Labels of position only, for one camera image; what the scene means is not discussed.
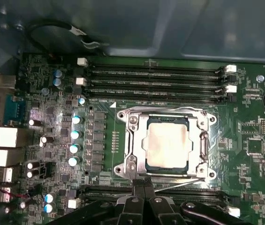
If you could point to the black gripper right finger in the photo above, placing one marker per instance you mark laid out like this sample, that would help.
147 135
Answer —
158 213

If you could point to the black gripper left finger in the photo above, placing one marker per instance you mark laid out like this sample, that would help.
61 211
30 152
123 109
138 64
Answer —
132 213

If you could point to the metal locking lever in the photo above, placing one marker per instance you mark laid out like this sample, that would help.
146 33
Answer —
169 108
181 185

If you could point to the silver CPU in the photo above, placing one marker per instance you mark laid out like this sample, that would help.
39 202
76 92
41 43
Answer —
167 145

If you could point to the metal socket cover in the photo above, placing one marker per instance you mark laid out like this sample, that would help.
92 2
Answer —
138 131

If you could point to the black RAM slot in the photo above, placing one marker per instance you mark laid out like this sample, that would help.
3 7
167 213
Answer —
160 69
160 98
73 203
99 196
104 188
160 87
160 78

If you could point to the CPU socket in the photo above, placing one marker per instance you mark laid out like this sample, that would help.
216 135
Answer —
132 161

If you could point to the green motherboard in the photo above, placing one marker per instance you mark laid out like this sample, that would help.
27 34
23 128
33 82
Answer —
228 164

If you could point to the silver network port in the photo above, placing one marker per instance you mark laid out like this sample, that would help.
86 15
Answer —
3 137

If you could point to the blue VGA port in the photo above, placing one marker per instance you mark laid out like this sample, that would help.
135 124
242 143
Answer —
15 110

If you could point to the black PC case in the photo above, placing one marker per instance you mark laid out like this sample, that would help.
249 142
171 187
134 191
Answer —
193 28

